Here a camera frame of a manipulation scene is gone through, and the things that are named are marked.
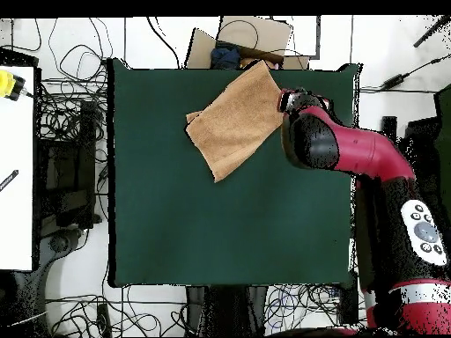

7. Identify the tan terry towel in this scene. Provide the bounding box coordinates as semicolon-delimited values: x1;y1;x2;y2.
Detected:
184;59;285;183

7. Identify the orange garment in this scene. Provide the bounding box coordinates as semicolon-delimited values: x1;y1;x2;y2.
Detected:
240;56;283;70

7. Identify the brown cardboard box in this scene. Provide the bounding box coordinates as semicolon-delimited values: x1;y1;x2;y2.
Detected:
184;15;311;70

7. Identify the dark blue garment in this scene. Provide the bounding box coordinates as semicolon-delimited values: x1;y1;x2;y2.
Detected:
210;43;242;70

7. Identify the black upright bar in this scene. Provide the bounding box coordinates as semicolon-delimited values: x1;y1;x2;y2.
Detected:
381;115;398;138

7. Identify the black power adapter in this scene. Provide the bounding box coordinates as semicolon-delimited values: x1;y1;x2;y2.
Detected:
380;72;410;90

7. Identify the black monitor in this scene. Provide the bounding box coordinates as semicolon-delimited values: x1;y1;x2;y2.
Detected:
403;117;441;184

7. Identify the thin black rod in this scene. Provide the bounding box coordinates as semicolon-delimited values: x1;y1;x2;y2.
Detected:
412;15;451;48

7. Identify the dark green table cloth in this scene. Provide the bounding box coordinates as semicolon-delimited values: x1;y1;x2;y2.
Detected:
107;57;364;288

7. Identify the dark grey stand base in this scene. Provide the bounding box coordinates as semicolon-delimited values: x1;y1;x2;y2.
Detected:
38;228;83;268

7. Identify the yellow and black tool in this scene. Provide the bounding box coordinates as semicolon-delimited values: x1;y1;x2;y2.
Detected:
0;69;26;102

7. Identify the black power strip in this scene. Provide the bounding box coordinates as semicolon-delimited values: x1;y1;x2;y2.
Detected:
96;303;112;337

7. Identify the black marker pen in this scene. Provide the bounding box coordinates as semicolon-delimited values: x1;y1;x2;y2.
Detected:
0;169;19;193

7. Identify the white board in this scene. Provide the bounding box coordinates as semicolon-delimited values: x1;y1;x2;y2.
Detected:
0;65;35;271

